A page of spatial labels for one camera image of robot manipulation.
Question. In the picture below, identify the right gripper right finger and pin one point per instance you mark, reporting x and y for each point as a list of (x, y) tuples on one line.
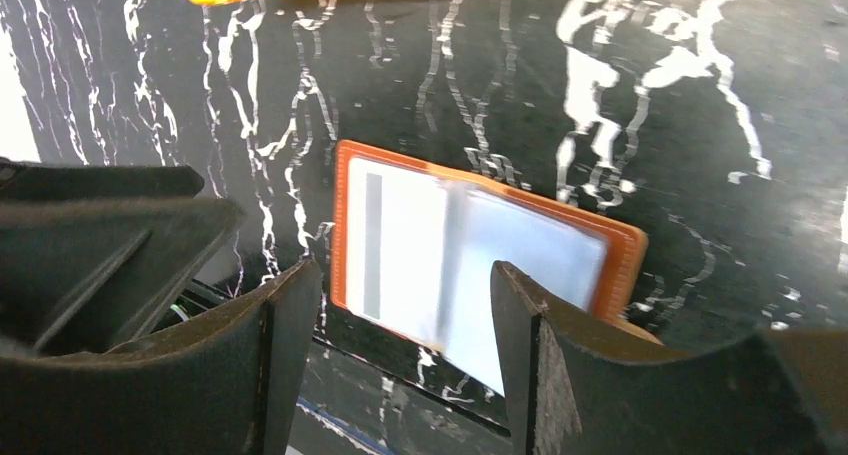
[(576, 385)]

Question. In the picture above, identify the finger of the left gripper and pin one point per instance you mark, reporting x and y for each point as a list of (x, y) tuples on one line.
[(36, 182), (86, 276)]

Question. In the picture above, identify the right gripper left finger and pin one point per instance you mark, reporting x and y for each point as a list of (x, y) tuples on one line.
[(223, 382)]

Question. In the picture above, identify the brown leather card holder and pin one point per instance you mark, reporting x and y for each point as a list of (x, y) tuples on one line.
[(585, 259)]

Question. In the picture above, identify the grey credit card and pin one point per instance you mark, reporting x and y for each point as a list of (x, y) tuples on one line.
[(395, 233)]

